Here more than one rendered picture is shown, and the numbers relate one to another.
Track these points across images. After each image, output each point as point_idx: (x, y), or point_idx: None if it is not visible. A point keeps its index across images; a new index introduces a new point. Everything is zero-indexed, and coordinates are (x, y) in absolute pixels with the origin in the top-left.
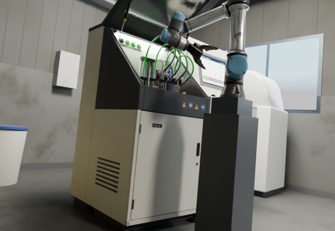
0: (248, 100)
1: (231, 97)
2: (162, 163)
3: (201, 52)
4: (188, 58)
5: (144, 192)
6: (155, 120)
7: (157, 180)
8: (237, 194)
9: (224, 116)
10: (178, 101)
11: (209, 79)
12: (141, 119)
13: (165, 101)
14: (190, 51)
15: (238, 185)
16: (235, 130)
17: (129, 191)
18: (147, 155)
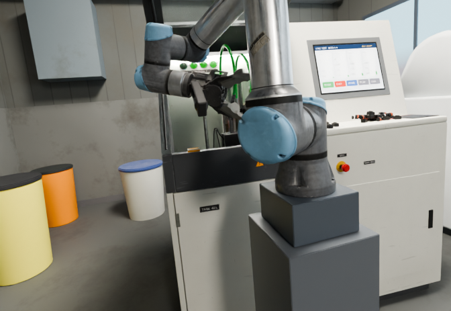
0: (339, 195)
1: (282, 199)
2: (232, 258)
3: (199, 103)
4: None
5: (207, 302)
6: (204, 201)
7: (227, 283)
8: None
9: (270, 245)
10: (246, 159)
11: (336, 84)
12: (176, 206)
13: (217, 166)
14: (193, 98)
15: None
16: (286, 291)
17: (180, 304)
18: (201, 253)
